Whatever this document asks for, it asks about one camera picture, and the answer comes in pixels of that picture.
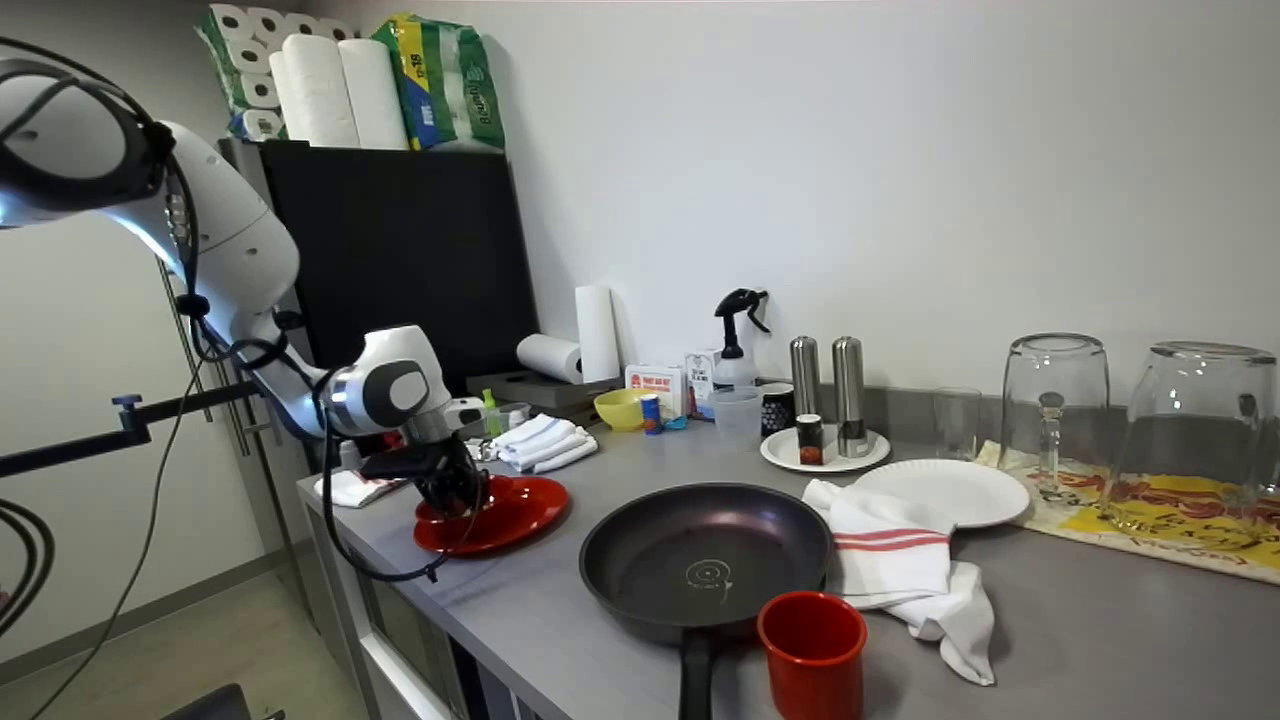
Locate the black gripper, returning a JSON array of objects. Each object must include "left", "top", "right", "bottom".
[{"left": 375, "top": 432, "right": 491, "bottom": 522}]

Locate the red bowl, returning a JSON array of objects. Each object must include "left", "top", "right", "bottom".
[{"left": 454, "top": 476, "right": 540, "bottom": 530}]

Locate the yellow bowl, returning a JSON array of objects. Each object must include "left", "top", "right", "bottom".
[{"left": 589, "top": 385, "right": 653, "bottom": 438}]

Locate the red plate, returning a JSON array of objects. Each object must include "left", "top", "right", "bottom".
[{"left": 413, "top": 473, "right": 576, "bottom": 560}]

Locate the small green bottle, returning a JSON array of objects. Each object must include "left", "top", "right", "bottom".
[{"left": 478, "top": 385, "right": 514, "bottom": 442}]

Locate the folded white blue-striped towel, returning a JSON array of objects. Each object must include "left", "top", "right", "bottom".
[{"left": 483, "top": 411, "right": 601, "bottom": 476}]

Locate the small white cloth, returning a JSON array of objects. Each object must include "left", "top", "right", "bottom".
[{"left": 317, "top": 465, "right": 413, "bottom": 511}]

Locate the white paper towel roll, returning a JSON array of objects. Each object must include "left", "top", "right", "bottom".
[
  {"left": 571, "top": 281, "right": 625, "bottom": 388},
  {"left": 514, "top": 332, "right": 589, "bottom": 388}
]

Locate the steel table base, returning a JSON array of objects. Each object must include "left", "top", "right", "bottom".
[{"left": 295, "top": 486, "right": 538, "bottom": 720}]

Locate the black frying pan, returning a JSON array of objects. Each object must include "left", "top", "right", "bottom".
[{"left": 576, "top": 480, "right": 843, "bottom": 720}]

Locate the small white box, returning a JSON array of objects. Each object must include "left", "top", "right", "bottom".
[{"left": 680, "top": 355, "right": 716, "bottom": 419}]

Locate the clear spray bottle black nozzle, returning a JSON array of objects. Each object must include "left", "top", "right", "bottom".
[{"left": 704, "top": 285, "right": 774, "bottom": 432}]

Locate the small white plate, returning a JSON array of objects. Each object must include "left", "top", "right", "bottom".
[{"left": 757, "top": 424, "right": 892, "bottom": 480}]

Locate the small round container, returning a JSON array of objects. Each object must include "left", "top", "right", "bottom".
[{"left": 757, "top": 381, "right": 801, "bottom": 442}]

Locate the small dark spice jar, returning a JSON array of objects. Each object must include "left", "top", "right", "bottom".
[{"left": 791, "top": 411, "right": 828, "bottom": 469}]

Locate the steel grinder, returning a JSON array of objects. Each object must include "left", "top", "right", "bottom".
[
  {"left": 828, "top": 332, "right": 872, "bottom": 456},
  {"left": 785, "top": 332, "right": 826, "bottom": 432}
]

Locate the red cup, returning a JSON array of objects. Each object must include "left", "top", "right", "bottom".
[{"left": 754, "top": 590, "right": 872, "bottom": 720}]

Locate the green yellow package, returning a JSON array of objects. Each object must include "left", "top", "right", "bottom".
[{"left": 372, "top": 11, "right": 508, "bottom": 158}]

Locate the white paper towel pack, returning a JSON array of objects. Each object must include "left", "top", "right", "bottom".
[{"left": 270, "top": 32, "right": 413, "bottom": 158}]

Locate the white red-striped towel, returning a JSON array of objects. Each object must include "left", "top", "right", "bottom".
[{"left": 801, "top": 476, "right": 1001, "bottom": 692}]

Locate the large white plate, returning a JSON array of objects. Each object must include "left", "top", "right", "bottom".
[{"left": 847, "top": 456, "right": 1033, "bottom": 531}]

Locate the toilet paper pack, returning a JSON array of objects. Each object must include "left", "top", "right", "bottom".
[{"left": 196, "top": 0, "right": 353, "bottom": 143}]

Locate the narrow upturned glass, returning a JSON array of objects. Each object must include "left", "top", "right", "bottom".
[{"left": 998, "top": 327, "right": 1117, "bottom": 507}]

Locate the yellow patterned mat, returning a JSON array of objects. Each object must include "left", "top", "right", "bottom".
[{"left": 971, "top": 438, "right": 1280, "bottom": 590}]

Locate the wide upturned glass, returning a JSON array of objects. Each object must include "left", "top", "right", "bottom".
[{"left": 1117, "top": 340, "right": 1280, "bottom": 504}]

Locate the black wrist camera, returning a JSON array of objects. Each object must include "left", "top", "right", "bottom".
[{"left": 355, "top": 446, "right": 406, "bottom": 486}]

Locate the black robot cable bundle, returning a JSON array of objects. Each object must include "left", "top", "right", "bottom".
[{"left": 311, "top": 371, "right": 454, "bottom": 590}]

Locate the black camera boom pole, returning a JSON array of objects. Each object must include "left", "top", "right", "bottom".
[{"left": 0, "top": 378, "right": 272, "bottom": 480}]

